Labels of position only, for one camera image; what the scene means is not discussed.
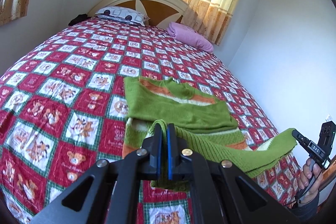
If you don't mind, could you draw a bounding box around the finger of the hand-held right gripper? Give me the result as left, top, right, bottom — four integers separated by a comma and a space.
292, 129, 326, 160

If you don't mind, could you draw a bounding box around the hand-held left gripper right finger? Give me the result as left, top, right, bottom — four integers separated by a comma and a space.
166, 123, 297, 224

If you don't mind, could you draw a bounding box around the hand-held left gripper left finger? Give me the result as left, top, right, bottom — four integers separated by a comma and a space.
30, 124, 163, 224

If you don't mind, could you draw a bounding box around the green orange striped knit sweater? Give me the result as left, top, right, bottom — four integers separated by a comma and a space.
123, 76, 298, 191

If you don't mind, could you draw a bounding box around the person's right forearm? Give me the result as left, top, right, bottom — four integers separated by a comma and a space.
290, 191, 321, 223

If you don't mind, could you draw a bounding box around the person's right hand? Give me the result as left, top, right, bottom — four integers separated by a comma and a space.
299, 157, 324, 203

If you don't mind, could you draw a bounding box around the wooden furniture edge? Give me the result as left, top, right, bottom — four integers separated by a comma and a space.
321, 155, 336, 189

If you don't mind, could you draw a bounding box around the red checked printed bedspread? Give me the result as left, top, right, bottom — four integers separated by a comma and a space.
0, 16, 302, 224

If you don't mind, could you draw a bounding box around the pink pillow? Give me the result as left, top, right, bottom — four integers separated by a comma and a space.
167, 22, 214, 53

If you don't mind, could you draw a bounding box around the white patterned pillow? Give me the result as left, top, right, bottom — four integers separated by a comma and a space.
95, 7, 146, 27

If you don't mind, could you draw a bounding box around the cream and wood bed headboard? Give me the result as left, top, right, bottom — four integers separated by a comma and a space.
87, 0, 189, 29

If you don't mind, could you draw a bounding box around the dark cloth beside bed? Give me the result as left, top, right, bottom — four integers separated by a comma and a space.
68, 13, 88, 26

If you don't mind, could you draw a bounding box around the thin black cable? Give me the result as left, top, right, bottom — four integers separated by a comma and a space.
284, 196, 300, 207

